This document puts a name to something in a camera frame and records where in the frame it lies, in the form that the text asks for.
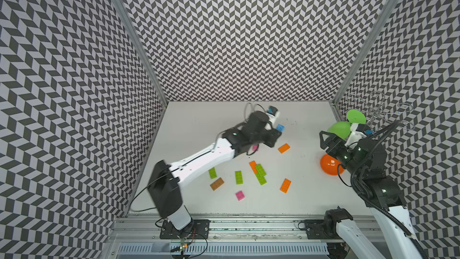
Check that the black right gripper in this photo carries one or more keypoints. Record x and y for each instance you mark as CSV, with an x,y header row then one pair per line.
x,y
336,142

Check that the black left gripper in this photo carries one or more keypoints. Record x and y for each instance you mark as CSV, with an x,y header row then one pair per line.
x,y
274,136

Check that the orange lego plate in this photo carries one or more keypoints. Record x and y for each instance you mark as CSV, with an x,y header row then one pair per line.
x,y
253,166
285,186
284,148

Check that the green lego plate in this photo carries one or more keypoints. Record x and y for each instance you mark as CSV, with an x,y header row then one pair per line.
x,y
239,177
260,170
261,179

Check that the green lego plate front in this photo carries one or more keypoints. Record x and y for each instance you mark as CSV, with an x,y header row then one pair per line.
x,y
261,179

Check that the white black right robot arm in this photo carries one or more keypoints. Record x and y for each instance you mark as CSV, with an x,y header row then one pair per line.
x,y
385,199

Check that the green lego plate under arm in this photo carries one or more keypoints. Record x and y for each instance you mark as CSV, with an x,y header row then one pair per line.
x,y
212,173

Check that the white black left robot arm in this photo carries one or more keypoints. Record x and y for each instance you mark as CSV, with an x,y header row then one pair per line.
x,y
168,180

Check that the brown lego plate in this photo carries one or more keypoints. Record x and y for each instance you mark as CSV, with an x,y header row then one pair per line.
x,y
217,184

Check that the pink lego brick front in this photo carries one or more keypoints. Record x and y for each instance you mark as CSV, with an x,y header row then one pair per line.
x,y
240,196

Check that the orange plastic bowl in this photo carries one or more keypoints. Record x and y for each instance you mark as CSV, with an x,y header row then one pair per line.
x,y
331,166

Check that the green plastic wine glass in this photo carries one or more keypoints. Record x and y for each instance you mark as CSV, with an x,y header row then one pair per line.
x,y
344,129

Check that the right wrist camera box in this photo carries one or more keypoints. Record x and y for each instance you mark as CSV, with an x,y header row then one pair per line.
x,y
358,132

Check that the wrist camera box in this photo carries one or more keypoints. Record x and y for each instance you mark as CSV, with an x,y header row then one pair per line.
x,y
273,111
358,132

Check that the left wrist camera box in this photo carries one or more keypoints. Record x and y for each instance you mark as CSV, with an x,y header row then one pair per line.
x,y
273,111

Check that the wire glass rack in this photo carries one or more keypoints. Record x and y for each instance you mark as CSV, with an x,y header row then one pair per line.
x,y
374,111

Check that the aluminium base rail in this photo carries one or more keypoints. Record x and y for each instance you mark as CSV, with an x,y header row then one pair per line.
x,y
245,237

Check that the aluminium corner post right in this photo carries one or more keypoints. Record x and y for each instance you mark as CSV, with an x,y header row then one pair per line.
x,y
377,28

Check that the aluminium corner post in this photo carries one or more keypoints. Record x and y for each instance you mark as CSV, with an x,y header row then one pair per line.
x,y
377,28
139,48

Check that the aluminium corner post left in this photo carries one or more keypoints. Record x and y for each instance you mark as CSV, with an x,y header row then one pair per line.
x,y
139,48

